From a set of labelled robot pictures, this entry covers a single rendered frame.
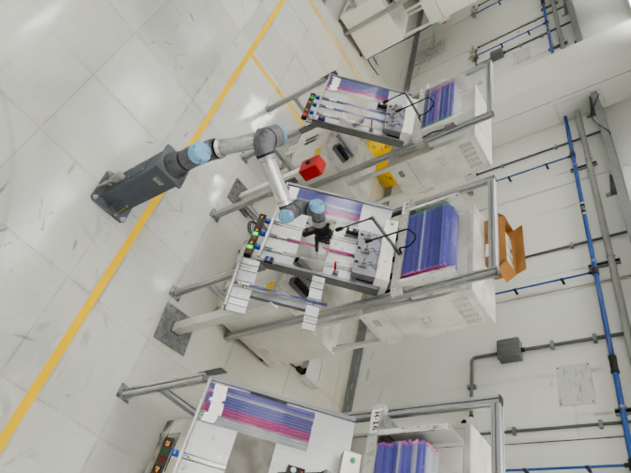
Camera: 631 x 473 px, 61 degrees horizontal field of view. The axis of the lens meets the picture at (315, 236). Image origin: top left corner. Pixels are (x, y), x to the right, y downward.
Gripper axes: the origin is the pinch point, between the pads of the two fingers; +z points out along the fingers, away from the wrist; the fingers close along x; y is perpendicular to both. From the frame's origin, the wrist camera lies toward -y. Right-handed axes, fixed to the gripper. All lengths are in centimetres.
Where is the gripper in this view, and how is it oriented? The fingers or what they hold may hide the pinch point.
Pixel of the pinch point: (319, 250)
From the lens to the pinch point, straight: 301.6
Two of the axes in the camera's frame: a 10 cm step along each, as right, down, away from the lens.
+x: 2.1, -7.0, 6.8
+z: 1.2, 7.1, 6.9
